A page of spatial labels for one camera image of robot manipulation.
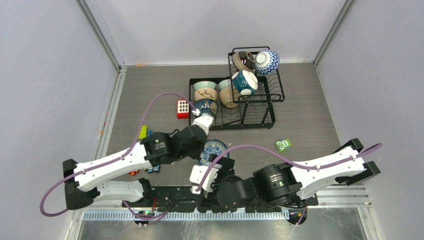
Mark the red owl toy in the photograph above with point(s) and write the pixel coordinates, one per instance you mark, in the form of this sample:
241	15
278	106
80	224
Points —
134	173

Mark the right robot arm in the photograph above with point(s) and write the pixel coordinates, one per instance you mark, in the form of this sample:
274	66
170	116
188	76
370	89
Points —
288	184

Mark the red white toy block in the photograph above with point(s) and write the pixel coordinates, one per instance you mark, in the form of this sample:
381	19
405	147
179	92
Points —
183	109

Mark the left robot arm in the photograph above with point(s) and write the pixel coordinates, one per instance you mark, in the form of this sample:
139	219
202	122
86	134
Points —
94	181

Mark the beige plain bowl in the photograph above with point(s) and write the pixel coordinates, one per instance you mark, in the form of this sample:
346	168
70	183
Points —
227	97

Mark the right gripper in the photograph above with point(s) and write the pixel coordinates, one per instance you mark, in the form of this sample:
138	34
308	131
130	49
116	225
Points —
227	167

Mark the brown striped bowl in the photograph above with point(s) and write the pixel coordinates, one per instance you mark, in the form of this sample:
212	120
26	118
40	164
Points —
243	60

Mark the teal white dotted bowl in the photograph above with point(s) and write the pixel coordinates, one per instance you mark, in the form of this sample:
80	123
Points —
245	82

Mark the white blue floral bowl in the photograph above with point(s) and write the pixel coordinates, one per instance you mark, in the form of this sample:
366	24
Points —
211	147

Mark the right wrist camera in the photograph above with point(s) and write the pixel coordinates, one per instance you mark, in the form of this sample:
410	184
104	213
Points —
197	174

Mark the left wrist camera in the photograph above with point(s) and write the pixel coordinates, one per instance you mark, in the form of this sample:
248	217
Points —
202	120

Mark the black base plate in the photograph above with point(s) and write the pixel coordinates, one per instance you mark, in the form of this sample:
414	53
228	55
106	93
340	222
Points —
180	199

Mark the blue zigzag pattern bowl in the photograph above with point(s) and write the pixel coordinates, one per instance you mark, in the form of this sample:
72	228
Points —
266	62

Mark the green owl toy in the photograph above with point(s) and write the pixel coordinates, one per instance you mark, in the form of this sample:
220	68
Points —
283	144

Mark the blue owl toy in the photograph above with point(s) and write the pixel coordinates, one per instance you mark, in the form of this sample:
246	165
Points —
154	169

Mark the beige bowl with bird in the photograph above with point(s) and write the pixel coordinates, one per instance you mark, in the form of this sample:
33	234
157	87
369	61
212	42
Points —
205	93

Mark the green white toy car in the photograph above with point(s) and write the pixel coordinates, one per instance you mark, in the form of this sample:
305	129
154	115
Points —
143	133

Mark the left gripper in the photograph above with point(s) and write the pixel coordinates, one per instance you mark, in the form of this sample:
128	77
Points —
197	154

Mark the light teal ribbed bowl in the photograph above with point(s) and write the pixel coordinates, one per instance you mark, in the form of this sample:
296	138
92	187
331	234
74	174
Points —
226	83

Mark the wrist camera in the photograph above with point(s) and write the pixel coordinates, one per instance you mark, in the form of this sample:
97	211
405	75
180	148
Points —
197	174
202	120

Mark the black wire dish rack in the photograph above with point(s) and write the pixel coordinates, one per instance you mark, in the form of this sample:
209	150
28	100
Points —
244	99

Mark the dark blue glazed bowl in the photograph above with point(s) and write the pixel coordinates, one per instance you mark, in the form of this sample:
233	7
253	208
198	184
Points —
207	106

